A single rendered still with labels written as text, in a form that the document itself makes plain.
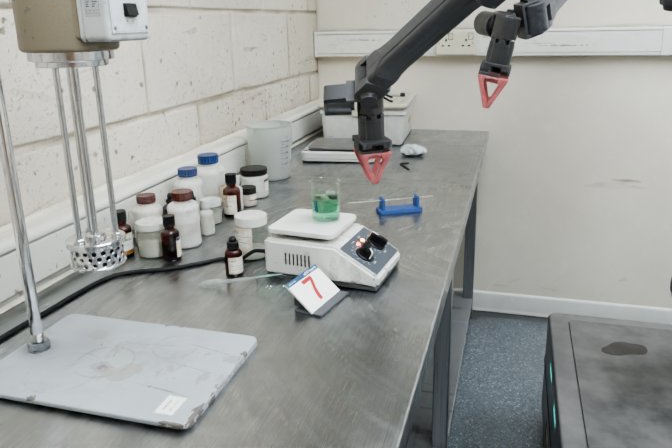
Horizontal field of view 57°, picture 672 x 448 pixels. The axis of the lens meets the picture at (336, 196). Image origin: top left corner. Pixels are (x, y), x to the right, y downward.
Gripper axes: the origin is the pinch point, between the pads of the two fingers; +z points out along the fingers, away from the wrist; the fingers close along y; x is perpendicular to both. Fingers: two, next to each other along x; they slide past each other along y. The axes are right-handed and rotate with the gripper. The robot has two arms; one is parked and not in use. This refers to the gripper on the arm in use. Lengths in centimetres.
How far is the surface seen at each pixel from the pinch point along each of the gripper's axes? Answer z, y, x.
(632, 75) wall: -8, -67, 113
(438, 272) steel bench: 7.5, 36.4, 1.4
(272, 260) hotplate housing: 3.2, 32.1, -26.2
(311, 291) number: 4.4, 43.2, -21.6
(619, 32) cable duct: -23, -66, 106
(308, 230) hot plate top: -2.1, 34.1, -20.1
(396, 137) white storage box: 7, -71, 27
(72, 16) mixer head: -37, 59, -46
